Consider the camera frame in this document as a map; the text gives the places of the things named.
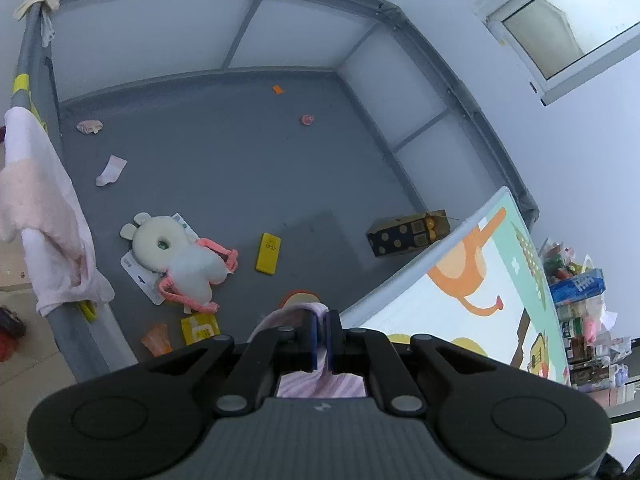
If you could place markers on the small pink cloth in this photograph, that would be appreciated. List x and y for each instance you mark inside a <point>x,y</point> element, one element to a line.
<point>89,126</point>

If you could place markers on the yellow snack packet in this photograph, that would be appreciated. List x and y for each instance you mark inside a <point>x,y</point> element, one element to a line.
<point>200,329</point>

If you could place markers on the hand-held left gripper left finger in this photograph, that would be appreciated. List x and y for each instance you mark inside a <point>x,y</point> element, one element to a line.
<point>312,335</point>

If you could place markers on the white bunny head cushion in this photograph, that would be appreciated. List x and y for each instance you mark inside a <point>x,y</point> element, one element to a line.
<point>185,265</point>

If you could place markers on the grey playpen fence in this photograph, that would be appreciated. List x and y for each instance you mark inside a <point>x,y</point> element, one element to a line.
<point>300,30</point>

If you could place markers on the orange plastic cup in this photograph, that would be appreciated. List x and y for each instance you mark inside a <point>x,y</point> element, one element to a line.
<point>157,341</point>

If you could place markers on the yellow toy block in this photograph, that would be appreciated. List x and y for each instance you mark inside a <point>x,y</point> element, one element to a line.
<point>268,254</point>

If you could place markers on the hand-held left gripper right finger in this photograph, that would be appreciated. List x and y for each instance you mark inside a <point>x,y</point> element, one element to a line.
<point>327,340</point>

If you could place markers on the purple striped shirt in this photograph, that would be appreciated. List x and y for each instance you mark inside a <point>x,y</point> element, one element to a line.
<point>320,385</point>

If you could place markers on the white baby sock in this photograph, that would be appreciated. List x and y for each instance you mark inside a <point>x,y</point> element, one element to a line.
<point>111,171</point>

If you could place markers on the white card packet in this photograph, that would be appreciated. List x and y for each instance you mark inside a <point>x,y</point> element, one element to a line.
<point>140,277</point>

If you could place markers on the white framed window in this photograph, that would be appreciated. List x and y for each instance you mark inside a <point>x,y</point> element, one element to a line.
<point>565,20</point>

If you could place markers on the orange round toy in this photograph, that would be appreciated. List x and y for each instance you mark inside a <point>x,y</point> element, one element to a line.
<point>297,296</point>

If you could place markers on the dotted cardboard box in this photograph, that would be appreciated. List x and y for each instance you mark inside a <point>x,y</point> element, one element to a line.
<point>405,235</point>

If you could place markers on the pink white blanket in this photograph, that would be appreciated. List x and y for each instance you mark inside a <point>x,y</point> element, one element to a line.
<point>40,200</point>

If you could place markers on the printed animal play mat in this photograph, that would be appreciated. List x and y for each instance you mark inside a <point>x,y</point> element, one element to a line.
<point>500,280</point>

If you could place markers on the blue drink can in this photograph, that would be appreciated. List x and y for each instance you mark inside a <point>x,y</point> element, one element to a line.
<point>577,285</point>

